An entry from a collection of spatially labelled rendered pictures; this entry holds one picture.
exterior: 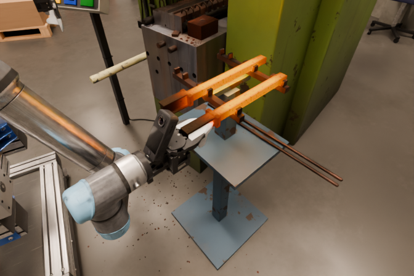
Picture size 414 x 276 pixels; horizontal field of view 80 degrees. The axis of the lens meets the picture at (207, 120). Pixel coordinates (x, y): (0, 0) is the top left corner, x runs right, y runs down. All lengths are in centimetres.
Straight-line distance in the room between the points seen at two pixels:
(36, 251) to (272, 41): 139
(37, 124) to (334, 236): 151
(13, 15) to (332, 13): 360
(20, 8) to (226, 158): 352
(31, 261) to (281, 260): 118
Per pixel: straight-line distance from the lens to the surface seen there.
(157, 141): 55
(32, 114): 58
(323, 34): 152
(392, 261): 175
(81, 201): 53
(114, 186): 53
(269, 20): 110
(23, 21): 408
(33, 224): 156
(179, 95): 70
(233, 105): 68
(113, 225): 61
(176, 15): 124
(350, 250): 167
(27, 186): 172
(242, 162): 90
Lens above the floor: 139
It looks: 42 degrees down
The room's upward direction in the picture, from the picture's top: straight up
